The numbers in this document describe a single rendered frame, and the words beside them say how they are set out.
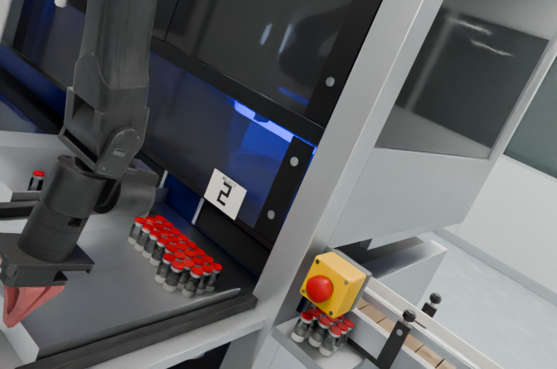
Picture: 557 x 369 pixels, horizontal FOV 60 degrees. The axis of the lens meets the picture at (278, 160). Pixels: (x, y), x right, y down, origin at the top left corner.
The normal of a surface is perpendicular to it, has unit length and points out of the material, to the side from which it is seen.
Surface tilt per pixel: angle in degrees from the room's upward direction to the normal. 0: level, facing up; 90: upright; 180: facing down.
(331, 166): 90
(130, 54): 86
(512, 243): 90
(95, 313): 0
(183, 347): 0
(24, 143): 90
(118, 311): 0
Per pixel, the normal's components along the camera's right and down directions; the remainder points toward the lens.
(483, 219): -0.58, -0.03
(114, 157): 0.72, 0.48
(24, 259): 0.47, -0.88
